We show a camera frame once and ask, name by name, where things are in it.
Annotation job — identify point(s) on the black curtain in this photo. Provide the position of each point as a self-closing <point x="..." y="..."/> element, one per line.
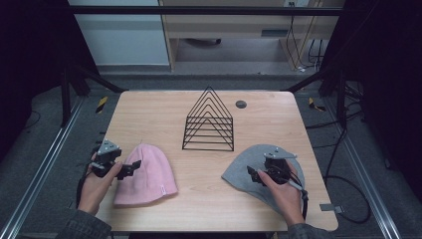
<point x="30" y="49"/>
<point x="388" y="66"/>

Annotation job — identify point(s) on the grey beanie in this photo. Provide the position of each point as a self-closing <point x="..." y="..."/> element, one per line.
<point x="240" y="169"/>

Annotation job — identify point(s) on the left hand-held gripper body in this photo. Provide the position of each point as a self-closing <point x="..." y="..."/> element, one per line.
<point x="106" y="156"/>

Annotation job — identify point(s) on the person's right hand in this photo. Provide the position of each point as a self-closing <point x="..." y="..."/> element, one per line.
<point x="283" y="199"/>

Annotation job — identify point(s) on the person's left hand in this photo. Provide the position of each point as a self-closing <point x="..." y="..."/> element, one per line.
<point x="96" y="191"/>

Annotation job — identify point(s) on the grey round table grommet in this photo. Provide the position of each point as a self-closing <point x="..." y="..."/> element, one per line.
<point x="241" y="104"/>

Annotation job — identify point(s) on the pink knit beanie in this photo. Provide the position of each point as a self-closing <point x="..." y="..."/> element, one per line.
<point x="147" y="177"/>

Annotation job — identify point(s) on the black metal stand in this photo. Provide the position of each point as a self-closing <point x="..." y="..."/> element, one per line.
<point x="341" y="96"/>
<point x="65" y="96"/>

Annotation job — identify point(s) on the yellow clamp right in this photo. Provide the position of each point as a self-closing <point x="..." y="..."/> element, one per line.
<point x="314" y="105"/>

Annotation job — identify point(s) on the white cabinet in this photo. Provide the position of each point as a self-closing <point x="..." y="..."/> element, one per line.
<point x="122" y="40"/>

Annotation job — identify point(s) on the yellow black hazard tape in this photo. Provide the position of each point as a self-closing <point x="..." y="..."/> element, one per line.
<point x="102" y="104"/>

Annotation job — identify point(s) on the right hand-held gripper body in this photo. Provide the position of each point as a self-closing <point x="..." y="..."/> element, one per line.
<point x="277" y="166"/>

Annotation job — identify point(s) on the aluminium floor rail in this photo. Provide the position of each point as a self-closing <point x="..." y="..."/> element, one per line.
<point x="43" y="166"/>
<point x="365" y="172"/>

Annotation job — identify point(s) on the grey tape strip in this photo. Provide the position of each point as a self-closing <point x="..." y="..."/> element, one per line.
<point x="331" y="208"/>

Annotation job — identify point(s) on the light wooden desk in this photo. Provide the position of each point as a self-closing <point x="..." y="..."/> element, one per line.
<point x="232" y="28"/>

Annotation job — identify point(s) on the black horizontal frame bar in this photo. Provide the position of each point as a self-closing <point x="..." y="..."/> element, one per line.
<point x="199" y="10"/>

